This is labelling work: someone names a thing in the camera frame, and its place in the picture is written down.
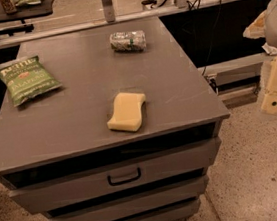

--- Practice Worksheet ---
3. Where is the brown box in background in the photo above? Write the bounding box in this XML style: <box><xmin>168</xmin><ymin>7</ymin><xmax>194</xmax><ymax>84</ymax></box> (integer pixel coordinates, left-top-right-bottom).
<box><xmin>0</xmin><ymin>0</ymin><xmax>16</xmax><ymax>15</ymax></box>

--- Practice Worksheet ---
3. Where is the black cable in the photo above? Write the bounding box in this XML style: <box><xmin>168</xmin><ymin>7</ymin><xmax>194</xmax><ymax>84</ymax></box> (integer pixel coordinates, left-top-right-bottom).
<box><xmin>185</xmin><ymin>0</ymin><xmax>232</xmax><ymax>76</ymax></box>

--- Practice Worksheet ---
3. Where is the yellow sponge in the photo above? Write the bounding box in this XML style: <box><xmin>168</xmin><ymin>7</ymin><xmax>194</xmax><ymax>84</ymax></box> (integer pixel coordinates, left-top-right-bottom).
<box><xmin>107</xmin><ymin>92</ymin><xmax>146</xmax><ymax>132</ymax></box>

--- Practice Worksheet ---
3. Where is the white packet on ledge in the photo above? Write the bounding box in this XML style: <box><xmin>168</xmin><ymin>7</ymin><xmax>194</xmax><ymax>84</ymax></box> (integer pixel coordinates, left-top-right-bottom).
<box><xmin>262</xmin><ymin>43</ymin><xmax>277</xmax><ymax>56</ymax></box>

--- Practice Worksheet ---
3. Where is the green bag in background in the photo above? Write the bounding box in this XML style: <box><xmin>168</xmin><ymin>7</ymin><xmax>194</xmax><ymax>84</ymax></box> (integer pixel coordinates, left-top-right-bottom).
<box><xmin>16</xmin><ymin>0</ymin><xmax>42</xmax><ymax>6</ymax></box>

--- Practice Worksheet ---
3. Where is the green jalapeno chip bag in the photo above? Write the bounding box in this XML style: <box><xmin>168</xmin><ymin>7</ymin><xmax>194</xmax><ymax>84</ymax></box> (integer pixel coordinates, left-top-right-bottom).
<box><xmin>0</xmin><ymin>56</ymin><xmax>62</xmax><ymax>106</ymax></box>

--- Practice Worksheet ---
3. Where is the silver green 7up can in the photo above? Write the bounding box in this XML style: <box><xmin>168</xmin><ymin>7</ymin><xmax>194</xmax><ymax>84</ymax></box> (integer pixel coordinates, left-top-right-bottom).
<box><xmin>109</xmin><ymin>30</ymin><xmax>147</xmax><ymax>52</ymax></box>

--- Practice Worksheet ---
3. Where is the dark background table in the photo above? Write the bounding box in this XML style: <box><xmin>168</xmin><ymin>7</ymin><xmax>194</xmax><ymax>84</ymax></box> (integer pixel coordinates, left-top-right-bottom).
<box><xmin>0</xmin><ymin>0</ymin><xmax>54</xmax><ymax>23</ymax></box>

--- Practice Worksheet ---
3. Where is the grey drawer cabinet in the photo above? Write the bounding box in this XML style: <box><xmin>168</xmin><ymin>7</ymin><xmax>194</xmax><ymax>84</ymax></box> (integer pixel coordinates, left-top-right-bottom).
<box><xmin>0</xmin><ymin>18</ymin><xmax>229</xmax><ymax>221</ymax></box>

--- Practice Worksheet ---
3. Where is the black drawer handle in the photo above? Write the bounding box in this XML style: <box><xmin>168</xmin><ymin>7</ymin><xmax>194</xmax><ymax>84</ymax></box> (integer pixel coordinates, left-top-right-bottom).
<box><xmin>107</xmin><ymin>168</ymin><xmax>142</xmax><ymax>187</ymax></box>

